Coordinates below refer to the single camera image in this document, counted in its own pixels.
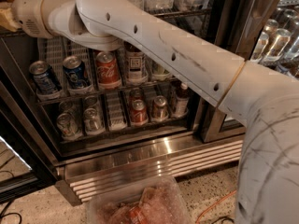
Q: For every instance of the blue silver can far left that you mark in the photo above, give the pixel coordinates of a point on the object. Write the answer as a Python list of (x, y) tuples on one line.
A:
[(44, 77)]

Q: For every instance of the blue pepsi can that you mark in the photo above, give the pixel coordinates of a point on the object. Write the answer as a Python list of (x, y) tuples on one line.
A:
[(76, 73)]

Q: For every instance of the red cola can front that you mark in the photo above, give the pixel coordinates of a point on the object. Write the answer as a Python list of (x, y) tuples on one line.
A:
[(107, 68)]

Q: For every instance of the silver can bottom left front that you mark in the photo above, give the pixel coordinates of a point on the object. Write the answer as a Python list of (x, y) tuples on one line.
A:
[(67, 125)]

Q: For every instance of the stainless steel fridge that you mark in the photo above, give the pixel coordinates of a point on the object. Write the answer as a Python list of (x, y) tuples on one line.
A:
[(124, 153)]

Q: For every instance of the red can bottom rear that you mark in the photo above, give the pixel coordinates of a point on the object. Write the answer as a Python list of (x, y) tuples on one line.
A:
[(136, 94)]

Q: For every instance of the open fridge door left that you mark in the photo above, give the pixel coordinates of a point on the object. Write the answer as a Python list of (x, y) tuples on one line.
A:
[(24, 168)]

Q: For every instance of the green soda can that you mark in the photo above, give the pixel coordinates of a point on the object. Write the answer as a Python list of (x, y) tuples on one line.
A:
[(158, 69)]

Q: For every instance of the red can bottom front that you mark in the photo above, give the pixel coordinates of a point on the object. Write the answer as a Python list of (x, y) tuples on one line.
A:
[(138, 111)]

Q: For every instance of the red can in bin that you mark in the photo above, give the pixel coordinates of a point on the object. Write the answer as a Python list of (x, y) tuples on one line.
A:
[(136, 216)]

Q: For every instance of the glass fridge door right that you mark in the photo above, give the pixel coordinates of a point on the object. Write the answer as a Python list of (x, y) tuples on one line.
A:
[(234, 25)]

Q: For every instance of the brown tea bottle white cap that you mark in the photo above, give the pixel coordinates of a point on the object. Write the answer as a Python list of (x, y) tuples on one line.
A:
[(135, 62)]

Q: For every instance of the small brown bottle bottom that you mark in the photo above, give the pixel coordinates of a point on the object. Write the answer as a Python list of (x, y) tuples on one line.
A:
[(180, 100)]

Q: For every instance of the clear plastic bin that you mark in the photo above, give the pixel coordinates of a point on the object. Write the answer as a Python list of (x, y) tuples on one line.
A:
[(159, 199)]

